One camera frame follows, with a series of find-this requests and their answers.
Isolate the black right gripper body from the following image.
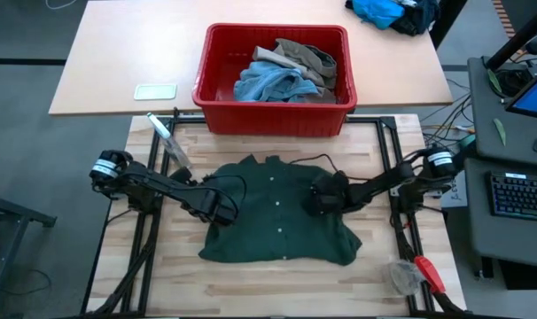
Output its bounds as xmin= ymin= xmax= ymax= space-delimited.
xmin=309 ymin=170 xmax=354 ymax=218

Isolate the light blue shirt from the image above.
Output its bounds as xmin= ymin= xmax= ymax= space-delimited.
xmin=233 ymin=60 xmax=321 ymax=104

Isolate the bright blue garment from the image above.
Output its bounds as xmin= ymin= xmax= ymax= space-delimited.
xmin=346 ymin=0 xmax=406 ymax=31

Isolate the grey desk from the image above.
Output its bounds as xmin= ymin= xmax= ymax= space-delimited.
xmin=464 ymin=157 xmax=537 ymax=270
xmin=466 ymin=56 xmax=537 ymax=169

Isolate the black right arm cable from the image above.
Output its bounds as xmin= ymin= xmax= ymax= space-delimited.
xmin=288 ymin=152 xmax=371 ymax=183

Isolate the white floor cable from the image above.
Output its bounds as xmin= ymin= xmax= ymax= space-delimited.
xmin=44 ymin=0 xmax=78 ymax=11

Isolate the beige wooden table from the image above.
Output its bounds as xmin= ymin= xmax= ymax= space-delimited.
xmin=49 ymin=0 xmax=455 ymax=116

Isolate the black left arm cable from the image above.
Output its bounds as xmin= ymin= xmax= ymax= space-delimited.
xmin=200 ymin=174 xmax=248 ymax=216

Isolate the floor cable bundle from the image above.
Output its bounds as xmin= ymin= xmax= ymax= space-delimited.
xmin=421 ymin=79 xmax=478 ymax=154

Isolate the clear plastic water bottle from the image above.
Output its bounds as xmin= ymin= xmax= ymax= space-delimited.
xmin=145 ymin=112 xmax=193 ymax=172

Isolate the beige khaki garment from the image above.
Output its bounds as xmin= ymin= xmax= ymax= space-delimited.
xmin=252 ymin=37 xmax=339 ymax=105

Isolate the green leaf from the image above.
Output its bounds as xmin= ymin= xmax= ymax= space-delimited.
xmin=486 ymin=68 xmax=503 ymax=97
xmin=493 ymin=117 xmax=508 ymax=147

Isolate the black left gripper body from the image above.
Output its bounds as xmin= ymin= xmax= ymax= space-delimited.
xmin=179 ymin=184 xmax=240 ymax=227

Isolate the dark green button shirt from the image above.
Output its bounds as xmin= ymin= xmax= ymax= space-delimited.
xmin=197 ymin=153 xmax=363 ymax=267

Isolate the black aluminium table frame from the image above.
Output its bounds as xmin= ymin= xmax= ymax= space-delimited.
xmin=80 ymin=108 xmax=471 ymax=318

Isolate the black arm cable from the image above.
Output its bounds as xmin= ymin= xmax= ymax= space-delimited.
xmin=200 ymin=174 xmax=248 ymax=216
xmin=288 ymin=152 xmax=371 ymax=183

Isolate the white paper label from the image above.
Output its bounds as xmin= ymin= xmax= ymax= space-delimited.
xmin=440 ymin=170 xmax=470 ymax=209

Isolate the dark navy garment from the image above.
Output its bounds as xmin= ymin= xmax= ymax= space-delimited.
xmin=390 ymin=0 xmax=442 ymax=37

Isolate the black monitor pole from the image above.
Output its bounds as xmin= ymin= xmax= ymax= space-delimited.
xmin=484 ymin=2 xmax=537 ymax=71

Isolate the red-handled clamp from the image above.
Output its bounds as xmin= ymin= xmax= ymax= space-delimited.
xmin=413 ymin=255 xmax=469 ymax=316

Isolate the black coiled cable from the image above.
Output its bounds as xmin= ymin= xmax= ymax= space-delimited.
xmin=494 ymin=66 xmax=529 ymax=97

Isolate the red plastic laundry bin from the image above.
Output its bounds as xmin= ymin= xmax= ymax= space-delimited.
xmin=191 ymin=22 xmax=358 ymax=138

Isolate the monitor with blue screen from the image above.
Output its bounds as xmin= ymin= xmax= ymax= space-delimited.
xmin=505 ymin=61 xmax=537 ymax=121

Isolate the black backlit keyboard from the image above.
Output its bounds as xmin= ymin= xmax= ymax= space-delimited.
xmin=485 ymin=170 xmax=537 ymax=222

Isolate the grey metal stand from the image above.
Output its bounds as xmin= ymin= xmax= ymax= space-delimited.
xmin=0 ymin=179 xmax=58 ymax=311

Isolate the crumpled clear plastic bag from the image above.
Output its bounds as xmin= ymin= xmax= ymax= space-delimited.
xmin=382 ymin=260 xmax=425 ymax=297

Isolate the orange striped panel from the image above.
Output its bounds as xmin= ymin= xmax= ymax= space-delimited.
xmin=492 ymin=0 xmax=518 ymax=39

